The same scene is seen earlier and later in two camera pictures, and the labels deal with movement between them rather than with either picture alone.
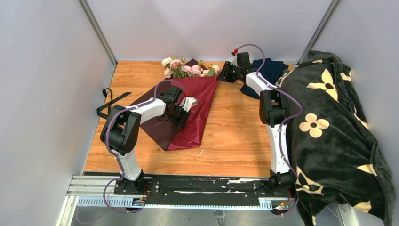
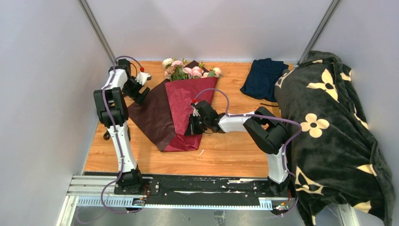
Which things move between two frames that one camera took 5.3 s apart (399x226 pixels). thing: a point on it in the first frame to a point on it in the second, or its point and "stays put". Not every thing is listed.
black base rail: [212, 186] stays put
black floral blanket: [335, 158] stays put
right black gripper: [224, 75] to [192, 129]
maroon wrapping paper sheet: [163, 129] stays put
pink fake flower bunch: [174, 68] stays put
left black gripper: [181, 123] to [137, 96]
